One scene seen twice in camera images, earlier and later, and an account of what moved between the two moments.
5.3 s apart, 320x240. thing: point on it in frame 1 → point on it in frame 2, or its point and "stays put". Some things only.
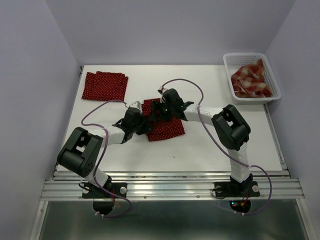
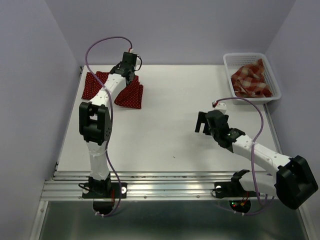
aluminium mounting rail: [175, 185] stays put
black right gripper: [156, 106] → [202, 118]
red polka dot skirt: [162, 129] → [131, 95]
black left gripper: [146, 127] → [133, 69]
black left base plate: [89, 191] stays put
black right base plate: [236, 189] stays put
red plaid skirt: [249, 81] stays put
